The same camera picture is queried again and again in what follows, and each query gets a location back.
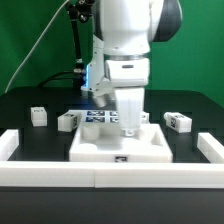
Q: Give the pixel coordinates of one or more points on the white fence block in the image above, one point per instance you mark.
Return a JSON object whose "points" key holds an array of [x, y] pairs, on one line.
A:
{"points": [[9, 141], [211, 148]]}

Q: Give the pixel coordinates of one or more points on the white right fence block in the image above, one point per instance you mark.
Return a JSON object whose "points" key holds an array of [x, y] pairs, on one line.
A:
{"points": [[211, 148]]}

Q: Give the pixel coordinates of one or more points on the white square tabletop part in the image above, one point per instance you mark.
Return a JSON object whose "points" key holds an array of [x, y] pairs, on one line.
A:
{"points": [[103, 142]]}

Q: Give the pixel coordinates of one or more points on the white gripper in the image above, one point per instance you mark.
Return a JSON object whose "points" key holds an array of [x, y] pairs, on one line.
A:
{"points": [[129, 104]]}

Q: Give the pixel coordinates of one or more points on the blue april tag sheet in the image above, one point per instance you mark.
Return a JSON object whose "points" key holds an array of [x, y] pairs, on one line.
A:
{"points": [[99, 116]]}

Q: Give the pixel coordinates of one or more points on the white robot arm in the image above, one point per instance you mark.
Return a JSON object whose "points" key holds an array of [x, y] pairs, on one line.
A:
{"points": [[122, 33]]}

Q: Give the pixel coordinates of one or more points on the white left fence block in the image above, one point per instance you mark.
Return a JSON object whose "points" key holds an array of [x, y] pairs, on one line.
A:
{"points": [[9, 141]]}

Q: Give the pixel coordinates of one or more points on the white front fence wall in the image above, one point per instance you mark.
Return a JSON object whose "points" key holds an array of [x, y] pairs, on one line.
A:
{"points": [[111, 175]]}

